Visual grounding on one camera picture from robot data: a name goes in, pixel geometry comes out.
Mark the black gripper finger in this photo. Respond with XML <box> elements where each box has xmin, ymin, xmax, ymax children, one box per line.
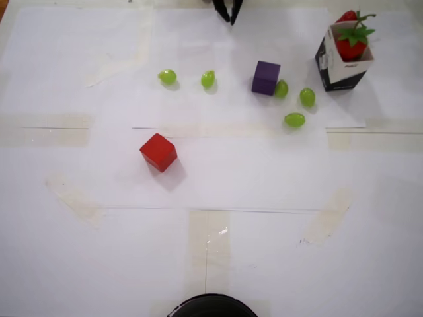
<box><xmin>230</xmin><ymin>0</ymin><xmax>246</xmax><ymax>26</ymax></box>
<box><xmin>212</xmin><ymin>0</ymin><xmax>231</xmax><ymax>22</ymax></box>

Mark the red plastic strawberry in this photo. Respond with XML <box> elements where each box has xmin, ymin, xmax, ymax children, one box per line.
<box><xmin>335</xmin><ymin>9</ymin><xmax>377</xmax><ymax>24</ymax></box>
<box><xmin>336</xmin><ymin>15</ymin><xmax>377</xmax><ymax>63</ymax></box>

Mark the white and black cardboard box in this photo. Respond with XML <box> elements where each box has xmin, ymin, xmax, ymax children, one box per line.
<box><xmin>313</xmin><ymin>21</ymin><xmax>375</xmax><ymax>92</ymax></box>

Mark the green plastic grape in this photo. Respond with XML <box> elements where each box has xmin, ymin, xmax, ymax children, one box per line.
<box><xmin>299</xmin><ymin>87</ymin><xmax>316</xmax><ymax>108</ymax></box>
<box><xmin>274</xmin><ymin>79</ymin><xmax>289</xmax><ymax>99</ymax></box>
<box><xmin>200</xmin><ymin>69</ymin><xmax>217</xmax><ymax>90</ymax></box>
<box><xmin>157</xmin><ymin>69</ymin><xmax>178</xmax><ymax>85</ymax></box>
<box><xmin>284</xmin><ymin>112</ymin><xmax>306</xmax><ymax>128</ymax></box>

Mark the purple wooden cube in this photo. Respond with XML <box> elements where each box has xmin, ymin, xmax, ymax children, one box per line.
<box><xmin>250</xmin><ymin>60</ymin><xmax>282</xmax><ymax>97</ymax></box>

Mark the red wooden cube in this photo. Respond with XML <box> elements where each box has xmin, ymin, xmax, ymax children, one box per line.
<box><xmin>139</xmin><ymin>133</ymin><xmax>178</xmax><ymax>173</ymax></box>

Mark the beige masking tape strip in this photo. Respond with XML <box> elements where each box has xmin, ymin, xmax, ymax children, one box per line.
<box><xmin>0</xmin><ymin>114</ymin><xmax>93</xmax><ymax>148</ymax></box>
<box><xmin>302</xmin><ymin>188</ymin><xmax>357</xmax><ymax>244</ymax></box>
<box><xmin>44</xmin><ymin>171</ymin><xmax>105</xmax><ymax>230</ymax></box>
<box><xmin>326</xmin><ymin>119</ymin><xmax>423</xmax><ymax>152</ymax></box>
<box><xmin>188</xmin><ymin>210</ymin><xmax>231</xmax><ymax>297</ymax></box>

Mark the black round object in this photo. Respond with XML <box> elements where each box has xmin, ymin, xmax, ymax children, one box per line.
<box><xmin>167</xmin><ymin>293</ymin><xmax>259</xmax><ymax>317</ymax></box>

